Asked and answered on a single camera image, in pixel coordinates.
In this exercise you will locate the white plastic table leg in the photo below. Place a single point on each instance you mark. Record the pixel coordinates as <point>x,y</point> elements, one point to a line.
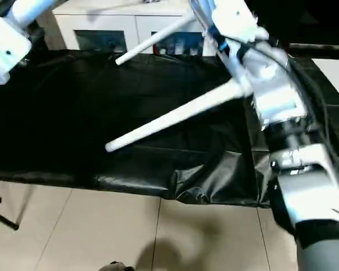
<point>31,11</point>
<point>152,42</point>
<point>172,118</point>

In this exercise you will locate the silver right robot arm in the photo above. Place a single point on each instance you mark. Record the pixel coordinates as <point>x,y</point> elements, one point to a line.
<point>274,84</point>

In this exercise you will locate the grey curtain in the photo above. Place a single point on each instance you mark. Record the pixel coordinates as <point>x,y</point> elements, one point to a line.
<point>53,39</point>

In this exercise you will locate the small white cup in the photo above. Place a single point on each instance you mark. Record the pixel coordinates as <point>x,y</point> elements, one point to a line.
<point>193,51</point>

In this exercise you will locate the tall white bottle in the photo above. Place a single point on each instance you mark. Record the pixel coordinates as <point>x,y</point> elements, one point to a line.
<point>178,47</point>

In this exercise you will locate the white sideboard cabinet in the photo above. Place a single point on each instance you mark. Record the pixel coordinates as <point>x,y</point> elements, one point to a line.
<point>101,22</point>

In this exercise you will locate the dark clutter on cabinet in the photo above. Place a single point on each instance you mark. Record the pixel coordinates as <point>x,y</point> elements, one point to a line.
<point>151,1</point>

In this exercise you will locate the black work mat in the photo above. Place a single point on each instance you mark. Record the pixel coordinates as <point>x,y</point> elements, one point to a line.
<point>73,113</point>

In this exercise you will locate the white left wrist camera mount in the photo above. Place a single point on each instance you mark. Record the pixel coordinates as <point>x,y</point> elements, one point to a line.
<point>8,48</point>

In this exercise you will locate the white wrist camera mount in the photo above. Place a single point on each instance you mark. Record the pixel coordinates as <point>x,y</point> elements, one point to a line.
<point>8,48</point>
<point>237,19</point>

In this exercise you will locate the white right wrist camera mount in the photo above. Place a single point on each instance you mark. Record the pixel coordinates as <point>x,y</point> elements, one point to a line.
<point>237,19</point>

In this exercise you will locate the black folding table frame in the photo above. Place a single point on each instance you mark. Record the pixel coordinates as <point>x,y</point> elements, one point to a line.
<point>5,219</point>

